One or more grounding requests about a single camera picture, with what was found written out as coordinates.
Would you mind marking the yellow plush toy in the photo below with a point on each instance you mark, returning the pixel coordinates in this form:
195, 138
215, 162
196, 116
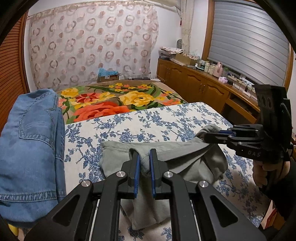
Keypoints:
14, 230

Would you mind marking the colourful floral blanket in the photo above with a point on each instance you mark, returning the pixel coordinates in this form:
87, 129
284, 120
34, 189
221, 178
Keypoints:
82, 103

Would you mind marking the pink bottle on sideboard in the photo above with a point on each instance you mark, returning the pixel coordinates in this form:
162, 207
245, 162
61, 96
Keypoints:
218, 70

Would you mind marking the folded blue jeans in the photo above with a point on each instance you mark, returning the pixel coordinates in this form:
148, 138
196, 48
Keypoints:
32, 154

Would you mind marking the grey window blind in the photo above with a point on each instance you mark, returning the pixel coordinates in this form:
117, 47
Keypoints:
246, 39

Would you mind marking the beige tied side curtain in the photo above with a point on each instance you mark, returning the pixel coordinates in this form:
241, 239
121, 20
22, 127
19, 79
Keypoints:
187, 13

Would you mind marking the small pink box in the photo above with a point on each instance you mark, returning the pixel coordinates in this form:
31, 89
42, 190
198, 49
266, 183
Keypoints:
223, 80

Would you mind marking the stack of papers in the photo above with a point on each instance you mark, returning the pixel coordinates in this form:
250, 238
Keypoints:
169, 52

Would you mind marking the cardboard box on sideboard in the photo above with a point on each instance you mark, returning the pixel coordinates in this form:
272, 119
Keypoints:
187, 59

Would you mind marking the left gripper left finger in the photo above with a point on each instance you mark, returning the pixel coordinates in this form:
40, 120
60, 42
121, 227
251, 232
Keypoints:
91, 210

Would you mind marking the brown louvered wardrobe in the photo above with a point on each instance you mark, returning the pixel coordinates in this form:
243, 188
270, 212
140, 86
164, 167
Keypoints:
13, 78

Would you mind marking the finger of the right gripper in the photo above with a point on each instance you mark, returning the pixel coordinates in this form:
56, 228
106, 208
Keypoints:
219, 133
219, 140

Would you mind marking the person's right hand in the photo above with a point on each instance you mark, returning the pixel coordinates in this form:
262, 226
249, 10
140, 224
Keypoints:
261, 170

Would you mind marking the wooden sideboard cabinet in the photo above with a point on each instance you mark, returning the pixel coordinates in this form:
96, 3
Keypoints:
195, 85

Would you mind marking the cardboard box with blue cloth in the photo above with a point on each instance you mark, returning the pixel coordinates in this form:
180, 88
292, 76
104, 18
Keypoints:
107, 75

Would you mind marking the pink circle pattern curtain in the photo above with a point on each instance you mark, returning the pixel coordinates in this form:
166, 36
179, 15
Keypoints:
70, 45

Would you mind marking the grey green shorts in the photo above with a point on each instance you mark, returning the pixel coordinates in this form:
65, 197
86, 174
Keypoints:
194, 160

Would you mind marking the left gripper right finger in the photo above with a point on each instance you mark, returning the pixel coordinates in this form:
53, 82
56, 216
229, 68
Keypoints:
198, 211

